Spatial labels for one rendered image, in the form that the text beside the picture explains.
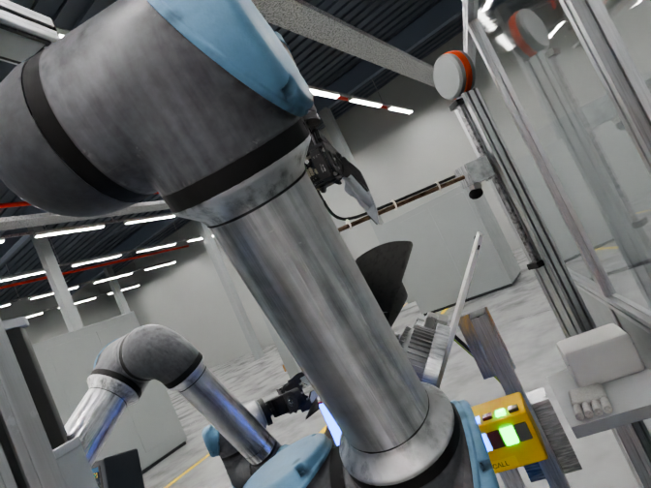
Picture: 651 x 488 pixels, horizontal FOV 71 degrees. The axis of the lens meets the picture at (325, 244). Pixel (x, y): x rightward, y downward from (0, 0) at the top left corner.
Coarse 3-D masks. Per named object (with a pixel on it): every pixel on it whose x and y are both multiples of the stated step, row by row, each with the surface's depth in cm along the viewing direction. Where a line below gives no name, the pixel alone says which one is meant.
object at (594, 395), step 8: (592, 384) 119; (600, 384) 118; (576, 392) 119; (584, 392) 117; (592, 392) 115; (600, 392) 114; (576, 400) 115; (584, 400) 114; (592, 400) 112; (600, 400) 111; (576, 408) 112; (584, 408) 110; (600, 408) 108; (608, 408) 107; (576, 416) 109; (592, 416) 108
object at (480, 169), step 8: (480, 160) 148; (488, 160) 151; (464, 168) 148; (472, 168) 147; (480, 168) 148; (488, 168) 149; (456, 176) 153; (472, 176) 146; (480, 176) 147; (488, 176) 148; (464, 184) 151; (472, 184) 147
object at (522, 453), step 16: (496, 400) 88; (512, 400) 85; (480, 416) 84; (512, 416) 79; (528, 416) 79; (480, 432) 81; (512, 448) 80; (528, 448) 79; (544, 448) 79; (496, 464) 81; (512, 464) 80; (528, 464) 79
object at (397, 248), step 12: (372, 252) 121; (384, 252) 124; (396, 252) 128; (408, 252) 130; (360, 264) 120; (372, 264) 124; (384, 264) 127; (396, 264) 129; (372, 276) 126; (384, 276) 129; (396, 276) 131; (372, 288) 128; (384, 288) 131; (396, 288) 133; (384, 300) 133
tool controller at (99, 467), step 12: (108, 456) 111; (120, 456) 114; (132, 456) 116; (96, 468) 109; (108, 468) 110; (120, 468) 112; (132, 468) 115; (96, 480) 109; (108, 480) 108; (120, 480) 111; (132, 480) 114
